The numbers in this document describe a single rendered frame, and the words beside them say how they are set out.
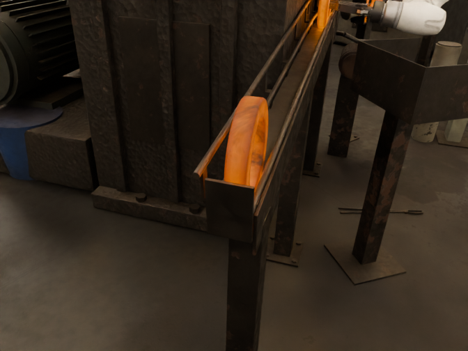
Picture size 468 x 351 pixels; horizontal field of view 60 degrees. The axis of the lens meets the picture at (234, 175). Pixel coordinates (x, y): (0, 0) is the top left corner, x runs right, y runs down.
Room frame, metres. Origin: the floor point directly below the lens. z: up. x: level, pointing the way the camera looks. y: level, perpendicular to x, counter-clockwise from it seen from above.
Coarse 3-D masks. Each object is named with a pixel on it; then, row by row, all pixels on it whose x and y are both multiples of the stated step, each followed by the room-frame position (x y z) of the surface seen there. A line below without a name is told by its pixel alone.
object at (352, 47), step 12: (348, 48) 1.89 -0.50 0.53; (348, 60) 1.81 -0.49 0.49; (348, 72) 1.80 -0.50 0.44; (348, 84) 1.83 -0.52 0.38; (336, 96) 1.85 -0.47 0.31; (348, 96) 1.83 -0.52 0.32; (336, 108) 1.84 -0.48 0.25; (348, 108) 1.83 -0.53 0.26; (336, 120) 1.84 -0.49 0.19; (348, 120) 1.82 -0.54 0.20; (336, 132) 1.84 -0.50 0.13; (348, 132) 1.82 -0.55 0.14; (336, 144) 1.83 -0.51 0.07; (348, 144) 1.82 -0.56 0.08
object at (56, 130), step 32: (0, 0) 1.82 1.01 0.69; (32, 0) 1.90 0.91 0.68; (64, 0) 2.05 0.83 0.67; (0, 32) 1.58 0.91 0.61; (32, 32) 1.73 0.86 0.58; (64, 32) 1.90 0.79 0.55; (0, 64) 1.56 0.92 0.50; (32, 64) 1.66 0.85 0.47; (64, 64) 1.87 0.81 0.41; (0, 96) 1.57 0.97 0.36; (32, 96) 1.77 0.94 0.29; (64, 96) 1.78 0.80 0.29; (32, 128) 1.51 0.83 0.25; (64, 128) 1.52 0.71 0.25; (0, 160) 1.54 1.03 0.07; (32, 160) 1.49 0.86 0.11; (64, 160) 1.45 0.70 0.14
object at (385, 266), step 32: (384, 64) 1.02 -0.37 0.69; (416, 64) 0.92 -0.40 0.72; (384, 96) 0.99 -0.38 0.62; (416, 96) 0.89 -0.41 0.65; (448, 96) 0.92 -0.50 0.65; (384, 128) 1.07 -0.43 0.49; (384, 160) 1.04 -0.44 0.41; (384, 192) 1.04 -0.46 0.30; (384, 224) 1.05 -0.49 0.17; (352, 256) 1.07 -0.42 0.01; (384, 256) 1.08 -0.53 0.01
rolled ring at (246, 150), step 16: (240, 112) 0.55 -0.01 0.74; (256, 112) 0.55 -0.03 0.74; (240, 128) 0.52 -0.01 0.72; (256, 128) 0.55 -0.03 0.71; (240, 144) 0.51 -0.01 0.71; (256, 144) 0.64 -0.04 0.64; (240, 160) 0.50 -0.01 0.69; (256, 160) 0.63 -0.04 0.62; (224, 176) 0.50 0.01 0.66; (240, 176) 0.49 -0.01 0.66; (256, 176) 0.60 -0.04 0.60
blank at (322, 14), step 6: (324, 0) 1.56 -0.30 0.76; (318, 6) 1.56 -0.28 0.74; (324, 6) 1.55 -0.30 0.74; (318, 12) 1.56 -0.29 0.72; (324, 12) 1.55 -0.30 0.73; (330, 12) 1.68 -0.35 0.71; (318, 18) 1.57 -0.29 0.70; (324, 18) 1.56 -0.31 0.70; (318, 24) 1.58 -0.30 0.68; (324, 24) 1.57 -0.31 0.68
